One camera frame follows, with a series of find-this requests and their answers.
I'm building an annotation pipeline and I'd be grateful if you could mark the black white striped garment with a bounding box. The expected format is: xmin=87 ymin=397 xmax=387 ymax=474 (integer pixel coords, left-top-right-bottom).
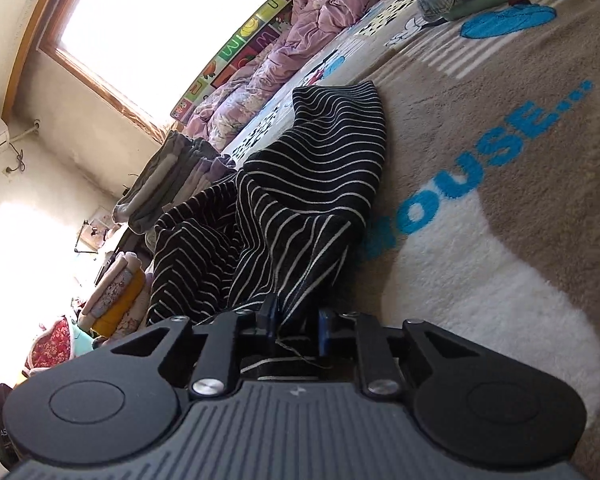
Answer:
xmin=147 ymin=79 xmax=387 ymax=361

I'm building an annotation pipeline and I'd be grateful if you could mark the small stack of folded clothes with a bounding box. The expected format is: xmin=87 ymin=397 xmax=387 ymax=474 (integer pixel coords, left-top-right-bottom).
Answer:
xmin=78 ymin=252 xmax=150 ymax=339

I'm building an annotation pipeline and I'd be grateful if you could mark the stack of grey folded clothes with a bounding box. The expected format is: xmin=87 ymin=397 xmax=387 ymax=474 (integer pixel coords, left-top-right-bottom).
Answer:
xmin=111 ymin=131 xmax=235 ymax=235

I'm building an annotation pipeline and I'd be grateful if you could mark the red floral heart cushion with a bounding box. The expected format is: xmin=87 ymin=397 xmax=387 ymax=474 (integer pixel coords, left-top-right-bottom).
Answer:
xmin=26 ymin=316 xmax=74 ymax=375

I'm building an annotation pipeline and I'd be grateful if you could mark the dark desk with clutter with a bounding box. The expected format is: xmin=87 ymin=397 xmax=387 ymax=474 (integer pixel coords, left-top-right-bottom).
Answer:
xmin=73 ymin=206 xmax=129 ymax=289

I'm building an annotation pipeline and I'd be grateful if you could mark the Mickey Mouse carpet blanket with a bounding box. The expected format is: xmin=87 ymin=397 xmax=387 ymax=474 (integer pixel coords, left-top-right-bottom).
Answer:
xmin=144 ymin=0 xmax=600 ymax=480

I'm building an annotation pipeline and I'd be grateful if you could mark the colourful alphabet foam mat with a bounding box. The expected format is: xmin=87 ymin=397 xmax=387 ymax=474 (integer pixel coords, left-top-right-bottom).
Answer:
xmin=171 ymin=0 xmax=294 ymax=125

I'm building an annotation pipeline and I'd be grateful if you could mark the pink purple quilt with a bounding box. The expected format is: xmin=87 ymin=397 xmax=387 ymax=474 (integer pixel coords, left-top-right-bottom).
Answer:
xmin=183 ymin=0 xmax=378 ymax=151

